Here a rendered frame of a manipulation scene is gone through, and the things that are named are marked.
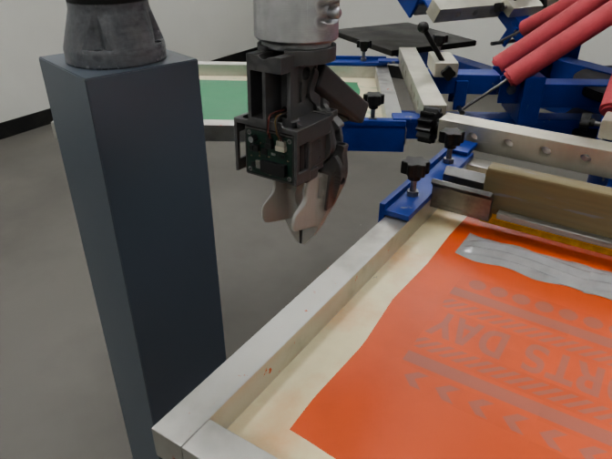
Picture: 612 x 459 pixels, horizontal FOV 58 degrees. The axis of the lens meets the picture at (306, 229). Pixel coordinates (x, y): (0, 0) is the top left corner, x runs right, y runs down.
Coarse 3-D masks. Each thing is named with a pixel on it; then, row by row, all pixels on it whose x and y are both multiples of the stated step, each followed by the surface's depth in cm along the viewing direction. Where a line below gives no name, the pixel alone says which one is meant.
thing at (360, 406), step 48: (528, 240) 86; (432, 288) 75; (528, 288) 75; (384, 336) 67; (336, 384) 60; (384, 384) 60; (336, 432) 55; (384, 432) 55; (432, 432) 55; (480, 432) 55
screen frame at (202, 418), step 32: (480, 160) 105; (384, 224) 84; (416, 224) 88; (352, 256) 76; (384, 256) 80; (320, 288) 69; (352, 288) 73; (288, 320) 64; (320, 320) 67; (256, 352) 59; (288, 352) 62; (224, 384) 55; (256, 384) 58; (192, 416) 52; (224, 416) 54; (160, 448) 51; (192, 448) 49; (224, 448) 49; (256, 448) 49
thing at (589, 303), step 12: (600, 264) 80; (588, 300) 73; (600, 300) 73; (588, 312) 71; (600, 312) 71; (528, 444) 53; (528, 456) 52; (540, 456) 52; (552, 456) 52; (564, 456) 52
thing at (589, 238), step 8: (496, 216) 86; (504, 216) 85; (512, 216) 85; (520, 216) 85; (520, 224) 84; (528, 224) 84; (536, 224) 83; (544, 224) 82; (552, 224) 82; (552, 232) 82; (560, 232) 81; (568, 232) 81; (576, 232) 80; (584, 232) 80; (584, 240) 80; (592, 240) 79; (600, 240) 79; (608, 240) 78; (608, 248) 78
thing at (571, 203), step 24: (504, 168) 84; (504, 192) 85; (528, 192) 83; (552, 192) 81; (576, 192) 79; (600, 192) 77; (528, 216) 84; (552, 216) 82; (576, 216) 80; (600, 216) 79
